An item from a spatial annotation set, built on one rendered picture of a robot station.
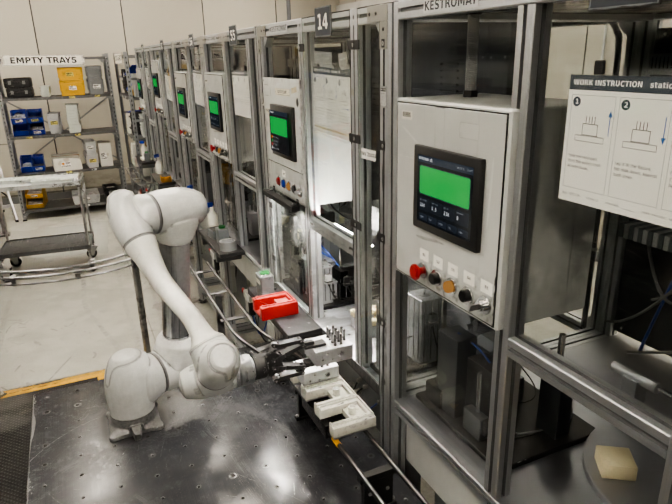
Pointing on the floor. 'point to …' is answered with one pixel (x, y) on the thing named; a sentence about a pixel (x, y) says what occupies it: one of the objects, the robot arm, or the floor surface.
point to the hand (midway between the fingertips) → (315, 352)
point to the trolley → (13, 249)
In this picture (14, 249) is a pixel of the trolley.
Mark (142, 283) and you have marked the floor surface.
